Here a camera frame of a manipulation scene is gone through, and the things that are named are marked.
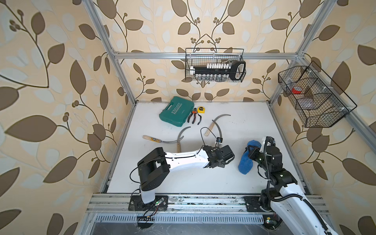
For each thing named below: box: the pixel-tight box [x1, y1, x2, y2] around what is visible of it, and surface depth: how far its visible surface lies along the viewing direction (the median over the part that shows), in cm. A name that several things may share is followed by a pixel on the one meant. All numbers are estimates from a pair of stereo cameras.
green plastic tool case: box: [159, 96, 195, 128], surface depth 110 cm
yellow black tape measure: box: [197, 106, 206, 114], surface depth 117 cm
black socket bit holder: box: [189, 60, 247, 82], surface depth 86 cm
